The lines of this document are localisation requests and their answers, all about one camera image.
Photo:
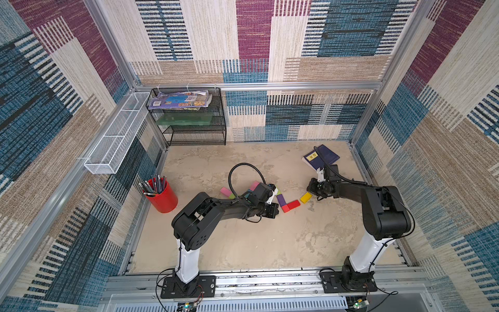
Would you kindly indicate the yellow block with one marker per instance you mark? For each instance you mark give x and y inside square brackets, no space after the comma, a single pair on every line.
[306,198]

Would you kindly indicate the purple block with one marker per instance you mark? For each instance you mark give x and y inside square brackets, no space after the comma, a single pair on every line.
[281,200]

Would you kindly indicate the red long block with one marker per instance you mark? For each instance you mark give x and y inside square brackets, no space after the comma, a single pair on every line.
[293,205]

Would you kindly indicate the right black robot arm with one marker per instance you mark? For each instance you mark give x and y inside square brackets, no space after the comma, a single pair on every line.
[384,216]

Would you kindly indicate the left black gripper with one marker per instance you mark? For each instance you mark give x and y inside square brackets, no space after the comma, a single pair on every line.
[275,210]

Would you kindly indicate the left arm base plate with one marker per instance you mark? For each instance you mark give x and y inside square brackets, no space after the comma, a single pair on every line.
[200,286]

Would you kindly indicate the red small block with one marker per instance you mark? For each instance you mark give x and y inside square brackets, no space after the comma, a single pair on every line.
[285,208]

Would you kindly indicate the colourful magazine on rack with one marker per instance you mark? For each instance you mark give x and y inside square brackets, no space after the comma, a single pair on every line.
[194,100]

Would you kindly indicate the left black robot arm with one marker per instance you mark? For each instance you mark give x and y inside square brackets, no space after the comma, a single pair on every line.
[197,221]

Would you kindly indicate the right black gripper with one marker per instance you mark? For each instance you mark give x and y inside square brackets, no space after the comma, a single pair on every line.
[314,186]

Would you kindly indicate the pink block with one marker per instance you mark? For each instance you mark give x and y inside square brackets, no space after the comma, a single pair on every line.
[254,185]
[225,191]

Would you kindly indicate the red pen cup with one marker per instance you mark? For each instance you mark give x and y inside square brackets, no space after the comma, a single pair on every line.
[166,201]

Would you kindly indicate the dark blue notebook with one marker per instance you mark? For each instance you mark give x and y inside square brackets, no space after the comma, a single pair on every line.
[313,160]

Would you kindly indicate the green tray in rack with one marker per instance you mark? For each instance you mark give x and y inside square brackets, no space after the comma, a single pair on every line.
[185,119]

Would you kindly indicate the black wire shelf rack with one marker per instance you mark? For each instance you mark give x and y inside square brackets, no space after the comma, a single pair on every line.
[214,134]

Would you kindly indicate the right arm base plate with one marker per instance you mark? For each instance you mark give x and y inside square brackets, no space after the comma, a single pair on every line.
[349,282]

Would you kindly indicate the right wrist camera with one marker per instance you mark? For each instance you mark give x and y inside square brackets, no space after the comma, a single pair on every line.
[328,174]

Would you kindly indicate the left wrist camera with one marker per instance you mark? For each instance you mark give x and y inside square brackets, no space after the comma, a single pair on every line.
[263,194]

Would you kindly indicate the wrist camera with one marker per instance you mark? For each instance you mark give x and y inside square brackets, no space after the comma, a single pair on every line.
[263,194]
[328,174]

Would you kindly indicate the white wire wall basket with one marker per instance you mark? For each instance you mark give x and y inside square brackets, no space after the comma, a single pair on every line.
[112,148]

